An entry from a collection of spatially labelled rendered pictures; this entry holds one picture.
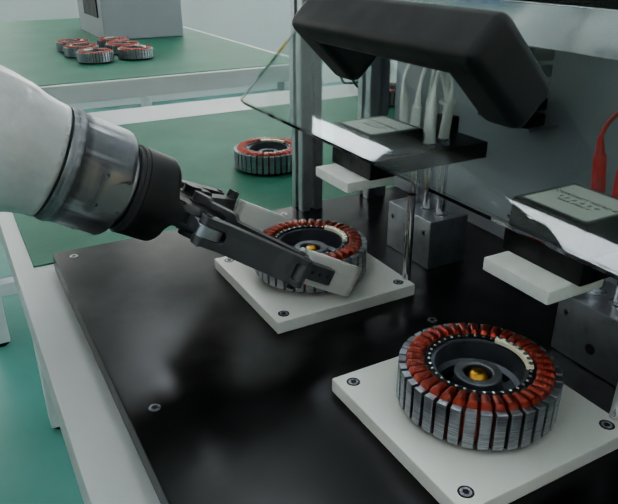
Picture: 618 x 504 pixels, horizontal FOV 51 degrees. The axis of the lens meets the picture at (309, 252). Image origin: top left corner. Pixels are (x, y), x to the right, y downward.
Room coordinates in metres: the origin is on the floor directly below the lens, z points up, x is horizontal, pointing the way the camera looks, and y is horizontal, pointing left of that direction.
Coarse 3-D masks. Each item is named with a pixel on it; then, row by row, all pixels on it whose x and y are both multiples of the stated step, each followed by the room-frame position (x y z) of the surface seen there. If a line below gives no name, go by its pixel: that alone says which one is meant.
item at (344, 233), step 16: (288, 224) 0.63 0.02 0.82; (304, 224) 0.63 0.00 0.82; (320, 224) 0.63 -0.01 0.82; (336, 224) 0.63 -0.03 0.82; (288, 240) 0.61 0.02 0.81; (304, 240) 0.62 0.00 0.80; (320, 240) 0.62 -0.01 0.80; (336, 240) 0.61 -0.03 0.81; (352, 240) 0.58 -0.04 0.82; (336, 256) 0.55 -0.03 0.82; (352, 256) 0.56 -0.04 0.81; (256, 272) 0.58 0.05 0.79; (288, 288) 0.54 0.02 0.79; (304, 288) 0.55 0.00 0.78
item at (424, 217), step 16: (400, 208) 0.66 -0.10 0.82; (416, 208) 0.66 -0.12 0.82; (432, 208) 0.66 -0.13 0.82; (448, 208) 0.66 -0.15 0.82; (400, 224) 0.66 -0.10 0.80; (416, 224) 0.64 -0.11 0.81; (432, 224) 0.62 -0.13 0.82; (448, 224) 0.63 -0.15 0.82; (464, 224) 0.64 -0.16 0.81; (400, 240) 0.66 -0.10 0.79; (416, 240) 0.64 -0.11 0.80; (432, 240) 0.62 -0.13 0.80; (448, 240) 0.63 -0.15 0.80; (464, 240) 0.64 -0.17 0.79; (416, 256) 0.64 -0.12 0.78; (432, 256) 0.62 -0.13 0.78; (448, 256) 0.63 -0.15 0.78
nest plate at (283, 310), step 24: (216, 264) 0.62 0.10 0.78; (240, 264) 0.61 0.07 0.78; (384, 264) 0.61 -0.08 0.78; (240, 288) 0.56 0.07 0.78; (264, 288) 0.56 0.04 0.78; (360, 288) 0.56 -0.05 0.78; (384, 288) 0.56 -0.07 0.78; (408, 288) 0.56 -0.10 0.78; (264, 312) 0.52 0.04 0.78; (288, 312) 0.51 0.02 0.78; (312, 312) 0.51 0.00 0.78; (336, 312) 0.52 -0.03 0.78
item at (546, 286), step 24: (504, 240) 0.43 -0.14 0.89; (528, 240) 0.41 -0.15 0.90; (504, 264) 0.41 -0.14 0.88; (528, 264) 0.41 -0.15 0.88; (552, 264) 0.39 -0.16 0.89; (576, 264) 0.38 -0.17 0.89; (528, 288) 0.38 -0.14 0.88; (552, 288) 0.37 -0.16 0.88; (576, 288) 0.38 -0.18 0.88; (600, 288) 0.47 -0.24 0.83
